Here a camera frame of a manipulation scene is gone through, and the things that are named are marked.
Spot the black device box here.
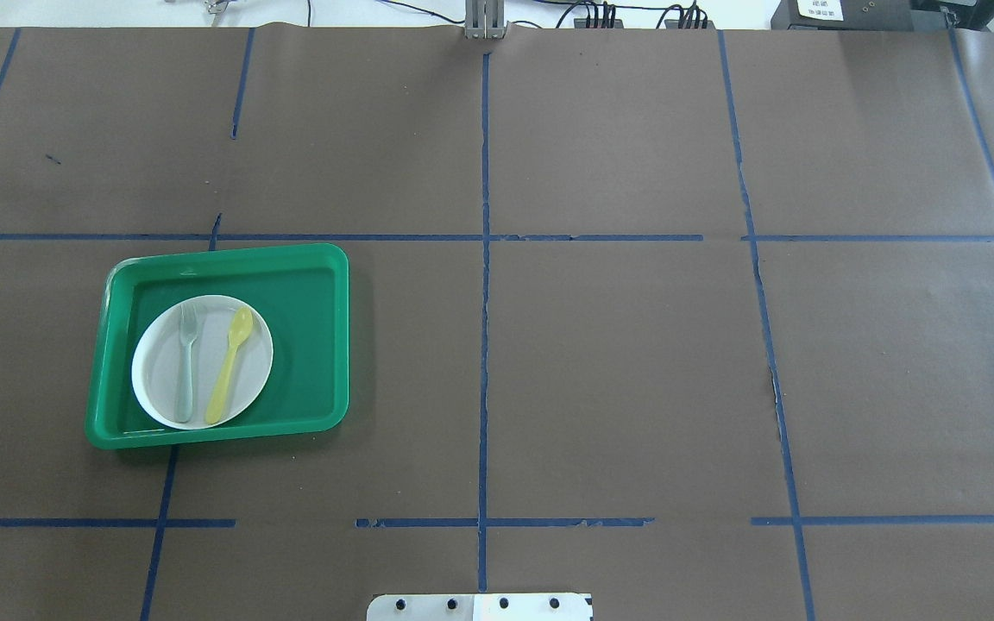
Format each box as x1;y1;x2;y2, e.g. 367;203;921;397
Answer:
770;1;914;32

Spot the white round plate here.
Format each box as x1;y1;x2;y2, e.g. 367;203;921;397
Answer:
131;295;274;430

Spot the green plastic tray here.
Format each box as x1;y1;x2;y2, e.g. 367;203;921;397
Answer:
85;243;349;449

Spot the grey plastic fork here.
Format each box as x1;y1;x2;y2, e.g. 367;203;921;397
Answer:
173;300;200;423

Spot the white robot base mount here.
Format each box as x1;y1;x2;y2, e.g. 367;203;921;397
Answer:
366;593;595;620

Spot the black power strip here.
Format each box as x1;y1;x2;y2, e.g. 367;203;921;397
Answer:
556;1;715;30

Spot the grey metal post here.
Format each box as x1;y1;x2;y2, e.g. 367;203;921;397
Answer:
464;0;508;40

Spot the yellow plastic spoon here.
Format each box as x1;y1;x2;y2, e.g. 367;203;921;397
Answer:
204;305;254;425

